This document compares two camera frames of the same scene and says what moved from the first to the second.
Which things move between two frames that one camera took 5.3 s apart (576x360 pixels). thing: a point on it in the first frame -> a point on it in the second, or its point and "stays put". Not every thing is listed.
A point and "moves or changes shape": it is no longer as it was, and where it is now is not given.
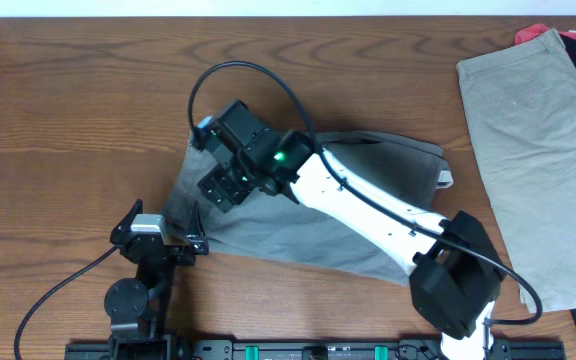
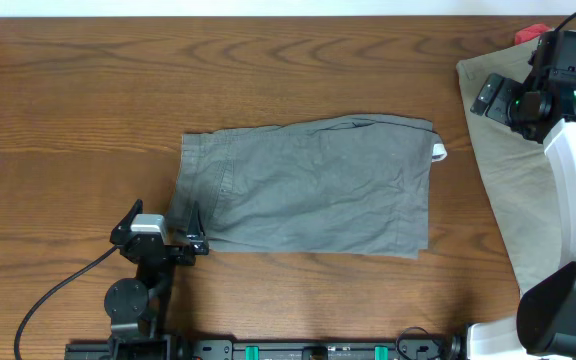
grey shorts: [282, 228] moves or changes shape
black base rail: [205, 349] stays put
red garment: [529, 32] stays put
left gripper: [195, 240] stays put
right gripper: [219, 182] -> [499, 110]
